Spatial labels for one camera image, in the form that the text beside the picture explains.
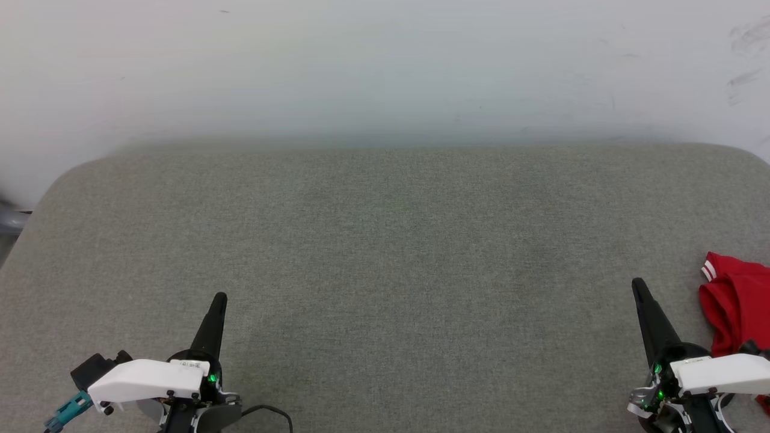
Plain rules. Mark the red sleeveless jersey white trim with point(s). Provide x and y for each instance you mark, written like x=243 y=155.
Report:
x=737 y=304

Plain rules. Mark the grey fabric sofa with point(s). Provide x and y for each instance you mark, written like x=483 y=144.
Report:
x=391 y=252

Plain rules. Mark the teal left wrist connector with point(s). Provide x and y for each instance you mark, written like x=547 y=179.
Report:
x=69 y=412

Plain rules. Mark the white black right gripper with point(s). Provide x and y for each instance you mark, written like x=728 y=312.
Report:
x=716 y=373

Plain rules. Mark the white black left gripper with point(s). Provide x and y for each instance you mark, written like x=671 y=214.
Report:
x=150 y=379

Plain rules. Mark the grey metal frame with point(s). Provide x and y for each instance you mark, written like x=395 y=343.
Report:
x=11 y=218

